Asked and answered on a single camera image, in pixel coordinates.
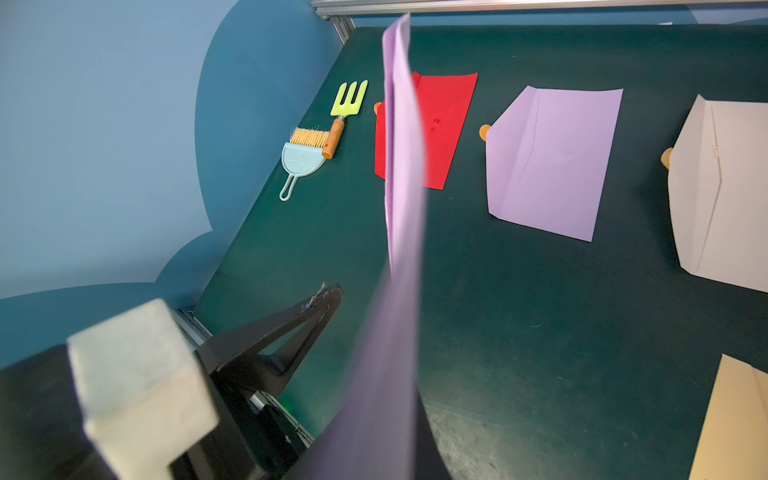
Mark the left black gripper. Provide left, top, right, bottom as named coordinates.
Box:
left=0, top=344, right=313, bottom=480

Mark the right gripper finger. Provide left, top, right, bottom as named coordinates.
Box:
left=414, top=390, right=452, bottom=480

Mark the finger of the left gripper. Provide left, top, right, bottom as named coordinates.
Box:
left=197, top=284, right=344, bottom=397

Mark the lilac envelope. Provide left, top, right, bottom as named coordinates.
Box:
left=286, top=14, right=427, bottom=479
left=485, top=86, right=623, bottom=242

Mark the red envelope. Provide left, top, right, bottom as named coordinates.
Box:
left=412, top=72, right=478, bottom=190

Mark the tan kraft envelope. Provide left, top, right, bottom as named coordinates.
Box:
left=689, top=355, right=767, bottom=480

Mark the blue toy brush dustpan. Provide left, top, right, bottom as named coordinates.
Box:
left=279, top=127, right=330, bottom=202

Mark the green toy rake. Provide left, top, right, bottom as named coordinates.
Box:
left=322, top=80, right=368, bottom=160

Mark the aluminium rail back frame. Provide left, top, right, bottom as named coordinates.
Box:
left=310, top=0, right=767, bottom=41

